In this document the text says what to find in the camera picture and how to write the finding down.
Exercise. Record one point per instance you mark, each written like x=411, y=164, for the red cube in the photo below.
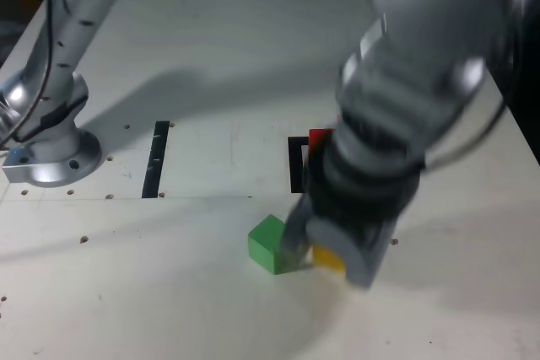
x=317, y=141

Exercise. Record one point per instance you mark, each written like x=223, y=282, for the green cube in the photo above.
x=263, y=242

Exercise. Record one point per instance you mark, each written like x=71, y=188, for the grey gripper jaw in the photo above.
x=363, y=250
x=297, y=242

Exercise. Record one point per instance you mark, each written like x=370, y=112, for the black tape square outline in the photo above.
x=295, y=166

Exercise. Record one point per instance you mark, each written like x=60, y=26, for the black tape strip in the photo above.
x=154, y=157

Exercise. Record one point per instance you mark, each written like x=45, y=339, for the yellow cube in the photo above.
x=327, y=256

